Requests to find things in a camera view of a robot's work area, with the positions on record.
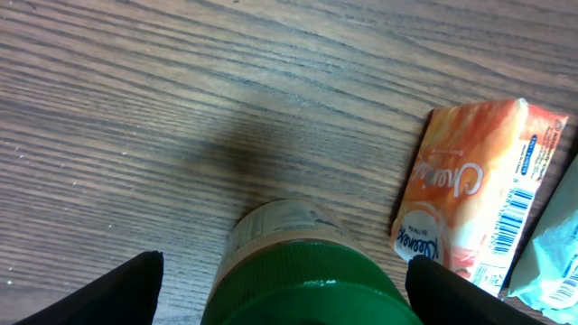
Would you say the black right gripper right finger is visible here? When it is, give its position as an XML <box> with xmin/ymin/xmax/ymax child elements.
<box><xmin>406</xmin><ymin>255</ymin><xmax>540</xmax><ymax>325</ymax></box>

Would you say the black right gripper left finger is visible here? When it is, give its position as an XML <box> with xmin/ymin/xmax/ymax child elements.
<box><xmin>15</xmin><ymin>251</ymin><xmax>163</xmax><ymax>325</ymax></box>

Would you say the teal tissue packet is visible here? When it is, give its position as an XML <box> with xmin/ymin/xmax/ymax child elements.
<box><xmin>508</xmin><ymin>161</ymin><xmax>577</xmax><ymax>325</ymax></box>

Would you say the orange snack packet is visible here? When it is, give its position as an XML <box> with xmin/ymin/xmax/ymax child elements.
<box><xmin>391</xmin><ymin>98</ymin><xmax>569</xmax><ymax>296</ymax></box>

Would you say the green lid seasoning jar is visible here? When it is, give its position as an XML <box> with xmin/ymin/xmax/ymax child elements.
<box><xmin>201</xmin><ymin>200</ymin><xmax>420</xmax><ymax>325</ymax></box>

